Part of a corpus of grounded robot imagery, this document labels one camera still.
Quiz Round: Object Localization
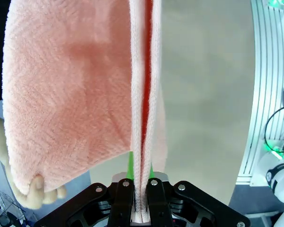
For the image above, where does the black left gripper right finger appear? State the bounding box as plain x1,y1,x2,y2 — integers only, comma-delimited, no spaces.
145,162,251,227

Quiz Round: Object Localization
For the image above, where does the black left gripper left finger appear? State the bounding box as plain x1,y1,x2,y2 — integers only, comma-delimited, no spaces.
34,151,136,227

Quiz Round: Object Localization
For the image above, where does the pink terry towel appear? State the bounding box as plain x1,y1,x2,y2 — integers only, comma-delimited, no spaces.
1,0,169,224

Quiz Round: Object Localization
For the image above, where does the person's right hand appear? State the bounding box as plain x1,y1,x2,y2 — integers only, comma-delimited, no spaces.
0,113,67,210

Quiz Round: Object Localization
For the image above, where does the black cable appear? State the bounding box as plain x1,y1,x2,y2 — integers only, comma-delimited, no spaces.
264,105,284,153

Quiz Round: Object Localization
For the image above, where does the white slotted aluminium frame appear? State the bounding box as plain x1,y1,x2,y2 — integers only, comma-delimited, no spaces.
236,0,284,188

